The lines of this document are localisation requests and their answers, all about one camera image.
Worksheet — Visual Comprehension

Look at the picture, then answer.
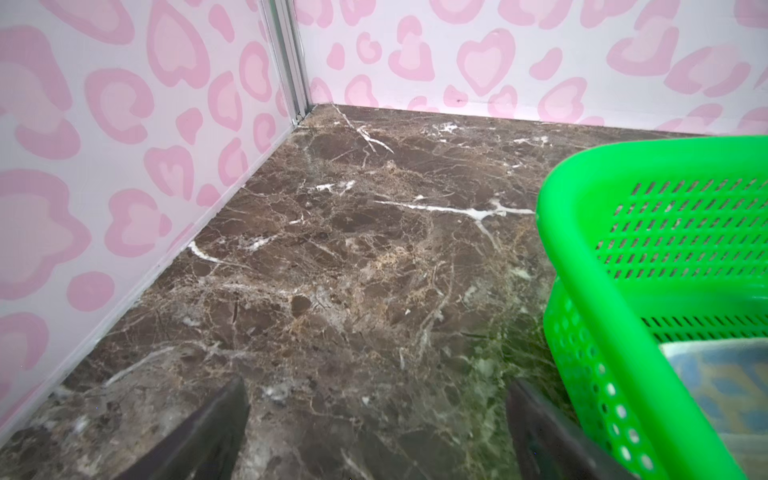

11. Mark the green plastic basket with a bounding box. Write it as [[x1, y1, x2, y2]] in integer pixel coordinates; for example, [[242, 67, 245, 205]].
[[536, 136, 767, 479]]

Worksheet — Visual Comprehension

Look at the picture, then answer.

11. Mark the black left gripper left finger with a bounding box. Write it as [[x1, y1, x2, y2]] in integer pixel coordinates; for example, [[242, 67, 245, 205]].
[[118, 376, 250, 479]]

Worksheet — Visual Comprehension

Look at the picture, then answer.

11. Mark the pale blue patterned towel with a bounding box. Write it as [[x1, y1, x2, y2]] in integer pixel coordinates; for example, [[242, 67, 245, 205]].
[[660, 338, 767, 479]]

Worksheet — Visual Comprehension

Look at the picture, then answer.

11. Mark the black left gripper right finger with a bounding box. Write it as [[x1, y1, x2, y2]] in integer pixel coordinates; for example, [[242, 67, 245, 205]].
[[506, 379, 633, 480]]

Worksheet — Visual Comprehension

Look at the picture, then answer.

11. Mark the aluminium frame corner post left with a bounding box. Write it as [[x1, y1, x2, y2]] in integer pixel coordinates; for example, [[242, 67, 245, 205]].
[[259, 0, 314, 126]]

